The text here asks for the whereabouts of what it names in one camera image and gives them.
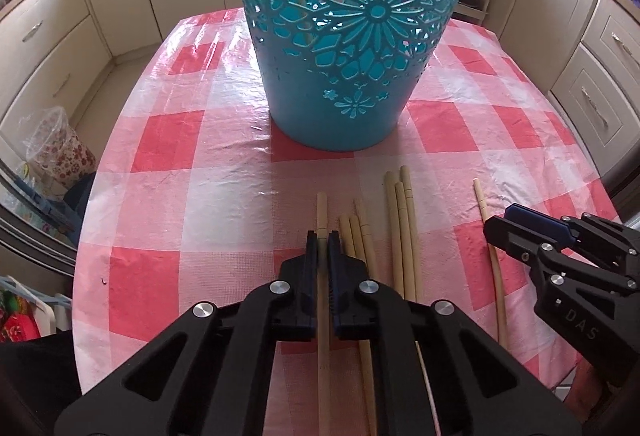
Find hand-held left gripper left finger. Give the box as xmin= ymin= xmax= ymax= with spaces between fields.
xmin=52 ymin=230 xmax=321 ymax=436

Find cream kitchen cabinets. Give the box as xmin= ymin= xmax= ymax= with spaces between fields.
xmin=500 ymin=0 xmax=640 ymax=182
xmin=0 ymin=0 xmax=241 ymax=132

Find white plastic frame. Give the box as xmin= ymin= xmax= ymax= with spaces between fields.
xmin=0 ymin=273 xmax=73 ymax=342

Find red checkered plastic tablecloth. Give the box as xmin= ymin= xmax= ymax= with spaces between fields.
xmin=72 ymin=9 xmax=623 ymax=436

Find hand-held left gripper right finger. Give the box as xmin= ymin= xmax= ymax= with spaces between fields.
xmin=327 ymin=230 xmax=586 ymax=436

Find floral plastic bag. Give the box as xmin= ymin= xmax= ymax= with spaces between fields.
xmin=22 ymin=106 xmax=97 ymax=189

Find wooden chopstick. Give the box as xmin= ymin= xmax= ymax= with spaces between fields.
xmin=399 ymin=166 xmax=423 ymax=304
xmin=315 ymin=193 xmax=333 ymax=436
xmin=353 ymin=197 xmax=379 ymax=276
xmin=338 ymin=215 xmax=377 ymax=436
xmin=349 ymin=215 xmax=371 ymax=267
xmin=394 ymin=181 xmax=416 ymax=302
xmin=383 ymin=171 xmax=405 ymax=297
xmin=472 ymin=179 xmax=508 ymax=349

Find blue perforated plastic basket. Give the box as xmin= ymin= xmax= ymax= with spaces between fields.
xmin=223 ymin=0 xmax=493 ymax=152

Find person's dark clothing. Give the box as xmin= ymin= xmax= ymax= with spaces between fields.
xmin=0 ymin=331 xmax=83 ymax=436

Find colourful printed cloth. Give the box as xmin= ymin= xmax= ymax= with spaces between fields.
xmin=0 ymin=289 xmax=41 ymax=342

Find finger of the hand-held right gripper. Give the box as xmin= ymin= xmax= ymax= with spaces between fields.
xmin=504 ymin=205 xmax=640 ymax=284
xmin=484 ymin=215 xmax=640 ymax=367

